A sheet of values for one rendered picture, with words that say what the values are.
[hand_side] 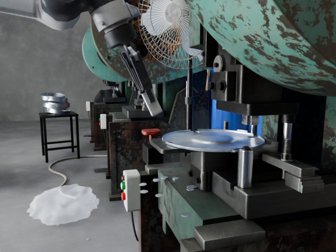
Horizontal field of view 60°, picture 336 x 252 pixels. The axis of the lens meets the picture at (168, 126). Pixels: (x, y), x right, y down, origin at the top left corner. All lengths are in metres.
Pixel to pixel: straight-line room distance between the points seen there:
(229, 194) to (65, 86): 6.78
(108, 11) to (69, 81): 6.65
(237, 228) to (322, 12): 0.45
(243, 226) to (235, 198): 0.07
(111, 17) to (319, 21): 0.47
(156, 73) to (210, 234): 1.62
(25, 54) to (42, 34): 0.60
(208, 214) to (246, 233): 0.10
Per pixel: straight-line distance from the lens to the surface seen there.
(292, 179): 0.74
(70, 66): 7.36
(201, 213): 0.71
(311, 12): 0.39
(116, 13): 0.73
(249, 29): 0.43
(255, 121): 0.88
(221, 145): 0.78
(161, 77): 2.14
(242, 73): 0.79
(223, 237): 0.63
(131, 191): 1.04
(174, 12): 1.61
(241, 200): 0.70
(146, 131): 1.10
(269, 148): 0.86
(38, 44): 7.44
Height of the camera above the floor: 0.95
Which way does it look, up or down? 9 degrees down
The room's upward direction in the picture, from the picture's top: straight up
